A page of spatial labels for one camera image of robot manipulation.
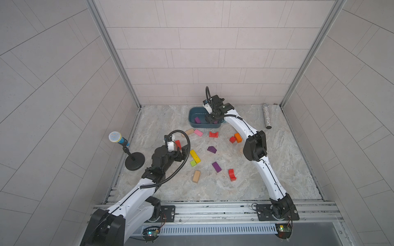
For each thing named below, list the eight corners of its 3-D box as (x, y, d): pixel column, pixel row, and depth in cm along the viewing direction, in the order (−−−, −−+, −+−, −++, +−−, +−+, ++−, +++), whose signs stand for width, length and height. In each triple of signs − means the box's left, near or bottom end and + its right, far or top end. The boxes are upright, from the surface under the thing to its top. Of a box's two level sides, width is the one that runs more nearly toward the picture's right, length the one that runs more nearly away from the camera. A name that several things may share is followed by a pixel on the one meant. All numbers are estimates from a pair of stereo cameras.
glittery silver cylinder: (265, 129, 105) (267, 125, 102) (262, 107, 119) (263, 103, 116) (271, 129, 105) (273, 126, 102) (266, 107, 119) (268, 104, 116)
